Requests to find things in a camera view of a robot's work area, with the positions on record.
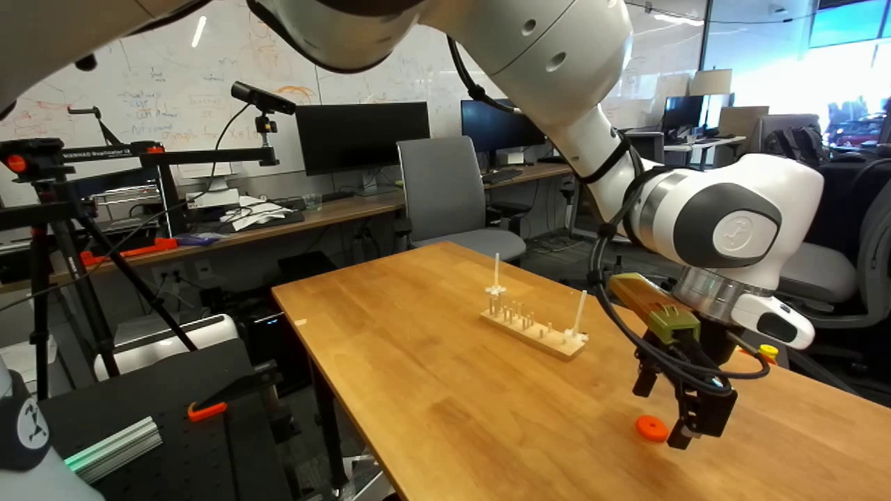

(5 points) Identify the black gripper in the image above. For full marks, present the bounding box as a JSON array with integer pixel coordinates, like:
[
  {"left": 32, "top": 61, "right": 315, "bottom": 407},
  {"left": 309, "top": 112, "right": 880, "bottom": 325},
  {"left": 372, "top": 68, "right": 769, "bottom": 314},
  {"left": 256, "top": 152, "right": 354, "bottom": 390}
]
[{"left": 631, "top": 324, "right": 746, "bottom": 454}]

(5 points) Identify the aluminium bar with green light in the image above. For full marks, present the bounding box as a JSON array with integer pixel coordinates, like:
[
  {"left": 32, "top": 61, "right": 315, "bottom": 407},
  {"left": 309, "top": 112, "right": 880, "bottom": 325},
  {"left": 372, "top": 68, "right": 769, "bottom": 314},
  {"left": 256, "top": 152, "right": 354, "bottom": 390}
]
[{"left": 60, "top": 415, "right": 163, "bottom": 484}]

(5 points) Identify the white papers pile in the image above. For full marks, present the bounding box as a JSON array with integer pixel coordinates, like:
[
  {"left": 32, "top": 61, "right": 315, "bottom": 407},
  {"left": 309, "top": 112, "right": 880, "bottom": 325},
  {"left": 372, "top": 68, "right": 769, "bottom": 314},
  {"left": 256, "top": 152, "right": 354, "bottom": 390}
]
[{"left": 188, "top": 190, "right": 300, "bottom": 233}]

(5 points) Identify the beige lamp shade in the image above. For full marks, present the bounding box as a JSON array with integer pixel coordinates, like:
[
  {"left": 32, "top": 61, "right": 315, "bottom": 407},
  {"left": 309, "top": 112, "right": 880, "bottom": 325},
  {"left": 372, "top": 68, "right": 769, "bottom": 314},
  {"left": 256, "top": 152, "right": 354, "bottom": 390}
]
[{"left": 687, "top": 68, "right": 735, "bottom": 97}]

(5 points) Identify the wide black monitor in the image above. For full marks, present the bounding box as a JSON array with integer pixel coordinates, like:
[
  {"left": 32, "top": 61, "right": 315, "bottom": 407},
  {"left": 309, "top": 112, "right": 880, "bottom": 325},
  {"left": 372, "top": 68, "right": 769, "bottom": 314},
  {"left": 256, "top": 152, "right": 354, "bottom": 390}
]
[{"left": 293, "top": 101, "right": 432, "bottom": 178}]

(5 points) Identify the thin clear plastic rod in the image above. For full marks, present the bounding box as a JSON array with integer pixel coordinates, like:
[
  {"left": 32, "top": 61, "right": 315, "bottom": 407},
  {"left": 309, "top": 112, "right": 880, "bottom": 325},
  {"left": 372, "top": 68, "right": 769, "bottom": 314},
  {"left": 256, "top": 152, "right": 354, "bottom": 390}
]
[{"left": 568, "top": 286, "right": 591, "bottom": 339}]

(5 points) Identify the long wooden desk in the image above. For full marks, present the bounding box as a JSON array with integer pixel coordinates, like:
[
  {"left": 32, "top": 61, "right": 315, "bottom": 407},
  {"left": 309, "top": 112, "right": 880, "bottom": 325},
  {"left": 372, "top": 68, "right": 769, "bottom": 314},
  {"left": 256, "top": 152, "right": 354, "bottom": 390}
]
[{"left": 43, "top": 162, "right": 579, "bottom": 280}]

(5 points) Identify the small black monitor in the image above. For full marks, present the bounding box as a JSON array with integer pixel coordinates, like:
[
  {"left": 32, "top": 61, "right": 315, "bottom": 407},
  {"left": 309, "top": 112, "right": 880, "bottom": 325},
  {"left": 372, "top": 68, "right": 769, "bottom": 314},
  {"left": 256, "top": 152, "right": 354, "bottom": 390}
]
[{"left": 458, "top": 97, "right": 550, "bottom": 162}]

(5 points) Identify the black office chair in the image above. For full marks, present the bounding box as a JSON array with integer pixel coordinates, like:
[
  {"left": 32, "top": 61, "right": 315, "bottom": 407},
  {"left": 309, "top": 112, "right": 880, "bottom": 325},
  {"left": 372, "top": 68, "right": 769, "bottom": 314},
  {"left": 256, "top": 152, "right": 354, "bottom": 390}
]
[{"left": 621, "top": 129, "right": 667, "bottom": 168}]

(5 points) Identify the grey office chair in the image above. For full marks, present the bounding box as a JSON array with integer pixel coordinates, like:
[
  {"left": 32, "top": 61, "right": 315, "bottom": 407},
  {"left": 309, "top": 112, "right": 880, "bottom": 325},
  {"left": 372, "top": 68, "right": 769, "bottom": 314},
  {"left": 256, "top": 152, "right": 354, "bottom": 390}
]
[
  {"left": 776, "top": 162, "right": 891, "bottom": 333},
  {"left": 394, "top": 133, "right": 528, "bottom": 265}
]

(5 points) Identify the orange tool on desk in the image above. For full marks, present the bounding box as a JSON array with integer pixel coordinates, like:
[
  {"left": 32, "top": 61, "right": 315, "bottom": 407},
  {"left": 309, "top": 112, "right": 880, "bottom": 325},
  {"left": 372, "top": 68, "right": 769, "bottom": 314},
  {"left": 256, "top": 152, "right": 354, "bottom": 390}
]
[{"left": 77, "top": 233, "right": 181, "bottom": 272}]

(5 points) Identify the wooden peg stand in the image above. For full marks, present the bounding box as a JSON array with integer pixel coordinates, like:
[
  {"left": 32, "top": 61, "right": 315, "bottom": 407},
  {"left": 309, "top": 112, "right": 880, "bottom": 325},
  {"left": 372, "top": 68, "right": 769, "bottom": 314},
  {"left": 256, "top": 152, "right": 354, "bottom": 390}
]
[{"left": 479, "top": 303, "right": 591, "bottom": 363}]

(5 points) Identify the black camera on boom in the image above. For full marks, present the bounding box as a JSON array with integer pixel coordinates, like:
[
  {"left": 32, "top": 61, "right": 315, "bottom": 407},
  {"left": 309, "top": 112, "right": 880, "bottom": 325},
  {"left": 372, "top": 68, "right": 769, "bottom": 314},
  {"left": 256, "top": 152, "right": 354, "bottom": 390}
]
[{"left": 227, "top": 79, "right": 300, "bottom": 120}]

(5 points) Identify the orange clamp handle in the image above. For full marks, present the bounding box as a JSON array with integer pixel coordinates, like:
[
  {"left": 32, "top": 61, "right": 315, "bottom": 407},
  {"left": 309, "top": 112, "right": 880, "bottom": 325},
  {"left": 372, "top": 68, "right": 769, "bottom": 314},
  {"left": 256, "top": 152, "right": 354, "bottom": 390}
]
[{"left": 184, "top": 399, "right": 230, "bottom": 427}]

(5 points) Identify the black cable bundle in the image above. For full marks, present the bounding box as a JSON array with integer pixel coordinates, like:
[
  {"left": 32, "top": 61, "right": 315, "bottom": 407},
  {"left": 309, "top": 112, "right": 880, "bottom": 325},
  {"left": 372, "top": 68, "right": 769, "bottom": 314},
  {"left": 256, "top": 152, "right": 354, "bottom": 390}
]
[{"left": 443, "top": 34, "right": 773, "bottom": 399}]

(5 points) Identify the black side cart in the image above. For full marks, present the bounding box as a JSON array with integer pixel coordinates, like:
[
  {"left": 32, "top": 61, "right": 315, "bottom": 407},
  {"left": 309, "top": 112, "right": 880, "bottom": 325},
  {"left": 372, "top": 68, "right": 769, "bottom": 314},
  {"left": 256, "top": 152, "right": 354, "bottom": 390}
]
[{"left": 38, "top": 338, "right": 300, "bottom": 501}]

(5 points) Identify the black cap with white logo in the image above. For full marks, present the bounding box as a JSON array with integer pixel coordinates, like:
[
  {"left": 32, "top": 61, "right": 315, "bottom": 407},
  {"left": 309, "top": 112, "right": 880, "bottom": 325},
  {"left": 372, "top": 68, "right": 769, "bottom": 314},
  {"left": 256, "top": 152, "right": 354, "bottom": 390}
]
[{"left": 0, "top": 360, "right": 56, "bottom": 473}]

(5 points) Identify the orange disc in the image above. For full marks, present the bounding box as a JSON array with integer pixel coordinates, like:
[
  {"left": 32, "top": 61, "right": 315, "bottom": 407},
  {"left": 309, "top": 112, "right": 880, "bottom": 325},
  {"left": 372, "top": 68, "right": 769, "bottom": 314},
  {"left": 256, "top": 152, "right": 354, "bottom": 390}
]
[{"left": 631, "top": 415, "right": 671, "bottom": 445}]

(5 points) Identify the black tripod with boom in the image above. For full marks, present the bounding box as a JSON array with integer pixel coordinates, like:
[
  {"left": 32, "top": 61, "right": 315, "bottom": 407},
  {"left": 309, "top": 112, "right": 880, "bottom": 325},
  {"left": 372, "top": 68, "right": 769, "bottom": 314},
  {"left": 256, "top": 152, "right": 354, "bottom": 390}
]
[{"left": 0, "top": 137, "right": 281, "bottom": 402}]

